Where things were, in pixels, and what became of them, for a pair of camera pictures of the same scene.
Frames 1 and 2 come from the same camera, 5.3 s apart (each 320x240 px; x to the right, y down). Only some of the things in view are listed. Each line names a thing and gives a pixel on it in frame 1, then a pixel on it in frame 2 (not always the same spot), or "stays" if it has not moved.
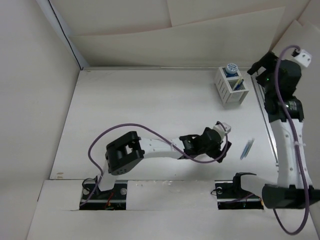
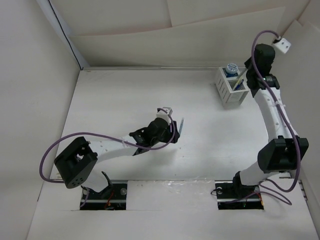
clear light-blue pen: x=247 y=149 to x=181 y=126
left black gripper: x=215 y=153 to x=168 y=130
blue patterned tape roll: x=231 y=68 stays
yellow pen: x=238 y=82 stays
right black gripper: x=267 y=61 to x=246 y=63
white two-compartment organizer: x=225 y=82 stays
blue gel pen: x=238 y=86 stays
